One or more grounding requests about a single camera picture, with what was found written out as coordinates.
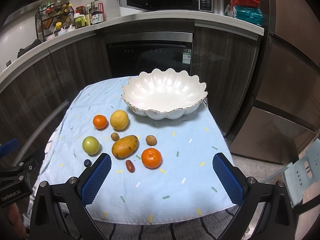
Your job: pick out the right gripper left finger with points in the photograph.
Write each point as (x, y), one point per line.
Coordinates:
(47, 219)

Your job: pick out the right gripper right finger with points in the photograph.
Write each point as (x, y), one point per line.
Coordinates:
(276, 219)

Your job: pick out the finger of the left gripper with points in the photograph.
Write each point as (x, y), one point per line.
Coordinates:
(9, 147)
(28, 164)

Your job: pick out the blueberry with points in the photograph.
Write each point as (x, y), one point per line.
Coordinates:
(87, 163)

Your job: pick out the green apple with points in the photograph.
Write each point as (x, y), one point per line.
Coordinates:
(91, 145)

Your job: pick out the red grape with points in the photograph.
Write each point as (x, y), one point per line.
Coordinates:
(130, 166)

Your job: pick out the yellow brown mango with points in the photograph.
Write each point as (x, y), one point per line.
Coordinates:
(125, 146)

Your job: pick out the brown longan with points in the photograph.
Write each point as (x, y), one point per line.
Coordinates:
(114, 136)
(151, 140)

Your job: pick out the small orange mandarin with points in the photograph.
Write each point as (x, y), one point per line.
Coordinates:
(100, 122)

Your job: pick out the large orange mandarin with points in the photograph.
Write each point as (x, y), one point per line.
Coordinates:
(151, 158)

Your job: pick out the yellow lemon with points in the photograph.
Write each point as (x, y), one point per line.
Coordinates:
(119, 120)

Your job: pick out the left hand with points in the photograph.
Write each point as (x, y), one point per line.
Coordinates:
(14, 217)

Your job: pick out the light blue kids chair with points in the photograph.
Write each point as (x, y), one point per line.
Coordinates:
(299, 176)

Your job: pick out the stainless refrigerator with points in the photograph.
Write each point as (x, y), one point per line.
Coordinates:
(279, 118)

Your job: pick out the light blue tablecloth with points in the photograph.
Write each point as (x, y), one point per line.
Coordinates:
(183, 187)

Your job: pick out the green lid jar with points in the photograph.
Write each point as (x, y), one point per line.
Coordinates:
(79, 20)

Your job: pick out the black built-in dishwasher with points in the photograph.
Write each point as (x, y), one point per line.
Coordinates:
(131, 54)

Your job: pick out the white scalloped bowl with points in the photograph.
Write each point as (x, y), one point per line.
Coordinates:
(164, 94)

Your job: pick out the soy sauce bottle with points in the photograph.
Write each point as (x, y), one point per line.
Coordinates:
(97, 12)

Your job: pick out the white countertop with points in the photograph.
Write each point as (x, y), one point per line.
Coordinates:
(172, 20)

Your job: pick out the black wire spice rack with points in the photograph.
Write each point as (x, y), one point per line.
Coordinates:
(52, 19)

